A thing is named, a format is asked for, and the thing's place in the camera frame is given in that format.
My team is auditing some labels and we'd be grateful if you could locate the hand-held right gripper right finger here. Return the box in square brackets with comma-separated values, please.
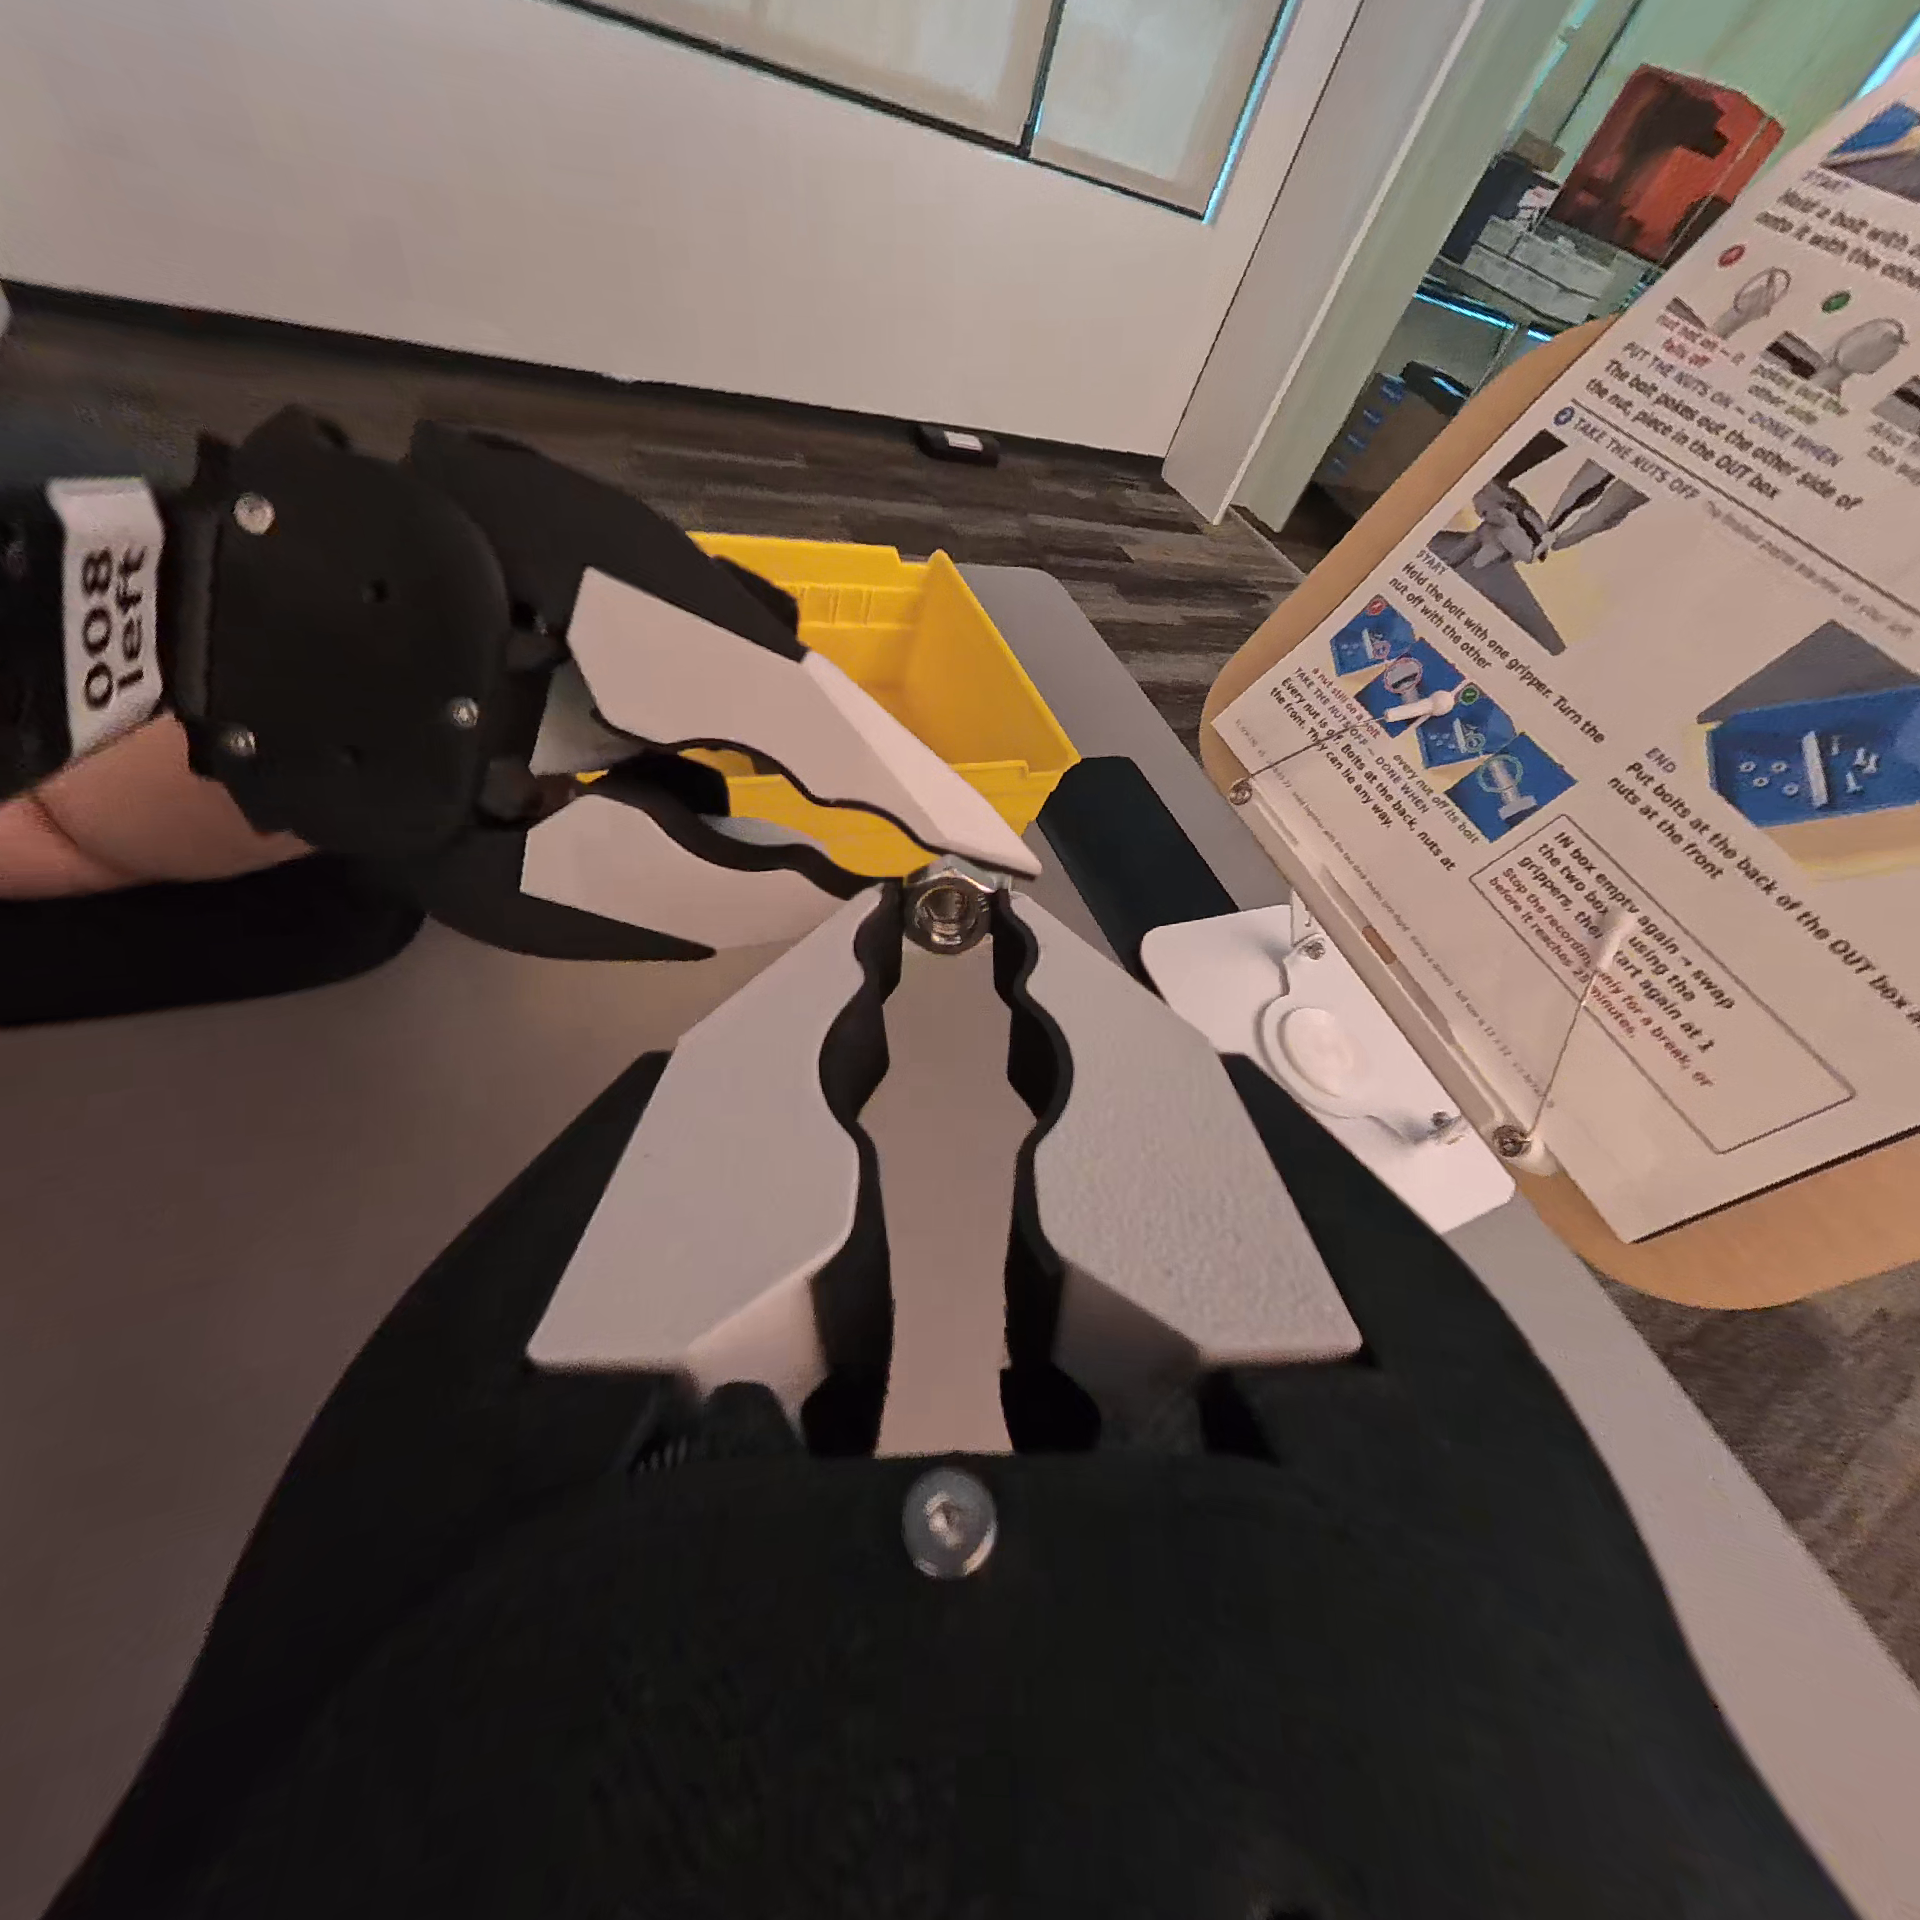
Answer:
[990, 885, 1367, 1456]

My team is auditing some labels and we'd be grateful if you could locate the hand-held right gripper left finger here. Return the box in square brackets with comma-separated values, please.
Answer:
[526, 881, 914, 1456]

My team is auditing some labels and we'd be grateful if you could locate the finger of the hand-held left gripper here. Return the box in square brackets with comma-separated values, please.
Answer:
[564, 565, 1046, 887]
[519, 757, 889, 957]

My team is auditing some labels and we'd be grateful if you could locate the yellow bin with black divider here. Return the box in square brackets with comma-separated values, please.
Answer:
[575, 532, 1080, 880]

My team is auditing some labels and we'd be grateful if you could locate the silver hex nut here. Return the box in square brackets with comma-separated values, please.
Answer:
[901, 872, 999, 957]

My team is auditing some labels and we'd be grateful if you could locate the person's left forearm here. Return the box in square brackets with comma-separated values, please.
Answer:
[0, 757, 319, 897]

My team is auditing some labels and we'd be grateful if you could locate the white metal stand base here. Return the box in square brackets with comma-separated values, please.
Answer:
[1140, 901, 1518, 1233]

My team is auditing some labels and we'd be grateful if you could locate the black flat table mat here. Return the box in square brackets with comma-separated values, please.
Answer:
[1036, 757, 1239, 968]

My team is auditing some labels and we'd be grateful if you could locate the instruction sheet on wooden board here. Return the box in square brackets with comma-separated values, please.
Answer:
[1200, 314, 1920, 1306]

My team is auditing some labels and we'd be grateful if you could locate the printed instruction sheet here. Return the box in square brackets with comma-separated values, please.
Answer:
[1210, 53, 1920, 1242]

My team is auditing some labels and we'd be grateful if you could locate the large gridded window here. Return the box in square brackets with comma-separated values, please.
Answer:
[556, 0, 1297, 218]

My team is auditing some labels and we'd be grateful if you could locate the red-brown box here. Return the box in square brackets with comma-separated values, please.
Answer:
[1544, 63, 1788, 264]

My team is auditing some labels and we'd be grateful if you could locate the metal wire shelf rack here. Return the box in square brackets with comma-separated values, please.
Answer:
[1319, 134, 1666, 519]

